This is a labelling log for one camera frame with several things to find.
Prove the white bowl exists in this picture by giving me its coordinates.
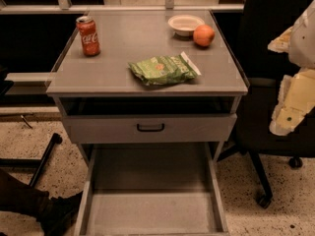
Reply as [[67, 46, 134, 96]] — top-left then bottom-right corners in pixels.
[[168, 15, 205, 37]]

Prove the green jalapeno chip bag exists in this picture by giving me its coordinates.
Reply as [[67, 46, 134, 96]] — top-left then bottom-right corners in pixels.
[[128, 52, 201, 86]]

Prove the dark shoe and leg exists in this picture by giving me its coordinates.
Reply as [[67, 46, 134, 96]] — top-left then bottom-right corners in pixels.
[[0, 170, 82, 236]]

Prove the red coca-cola can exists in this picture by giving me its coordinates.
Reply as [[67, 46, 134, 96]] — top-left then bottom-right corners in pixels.
[[76, 16, 100, 56]]

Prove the orange fruit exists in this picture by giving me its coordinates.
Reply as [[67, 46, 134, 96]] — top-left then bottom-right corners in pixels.
[[193, 25, 215, 47]]

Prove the grey drawer cabinet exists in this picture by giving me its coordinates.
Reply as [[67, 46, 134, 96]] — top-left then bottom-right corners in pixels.
[[47, 10, 247, 156]]

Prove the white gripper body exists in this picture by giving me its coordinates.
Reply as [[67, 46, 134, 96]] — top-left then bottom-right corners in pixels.
[[288, 0, 315, 69]]

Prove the black office chair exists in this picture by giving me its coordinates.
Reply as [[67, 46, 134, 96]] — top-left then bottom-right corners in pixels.
[[214, 0, 315, 208]]

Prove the black chair base leg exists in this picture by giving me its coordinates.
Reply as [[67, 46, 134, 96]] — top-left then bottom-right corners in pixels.
[[0, 133, 62, 187]]

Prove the closed drawer with black handle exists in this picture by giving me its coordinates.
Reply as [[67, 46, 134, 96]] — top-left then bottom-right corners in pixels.
[[63, 114, 236, 144]]

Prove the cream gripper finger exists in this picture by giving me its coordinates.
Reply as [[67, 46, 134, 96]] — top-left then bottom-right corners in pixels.
[[268, 28, 292, 53], [269, 68, 315, 136]]

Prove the open grey lower drawer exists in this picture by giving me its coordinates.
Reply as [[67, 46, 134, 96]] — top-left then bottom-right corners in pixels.
[[74, 143, 230, 236]]

